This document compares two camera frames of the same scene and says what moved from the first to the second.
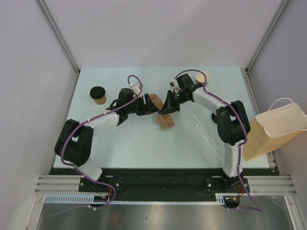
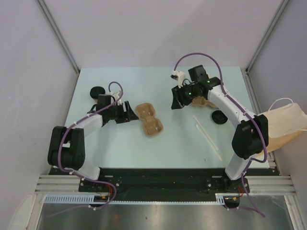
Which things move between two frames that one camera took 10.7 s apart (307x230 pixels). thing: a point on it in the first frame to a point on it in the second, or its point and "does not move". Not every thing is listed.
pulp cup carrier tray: [165, 120] to [151, 126]
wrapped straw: [208, 142] does not move
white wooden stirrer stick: [200, 125] does not move
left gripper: [147, 109] to [126, 116]
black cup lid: [97, 92] does not move
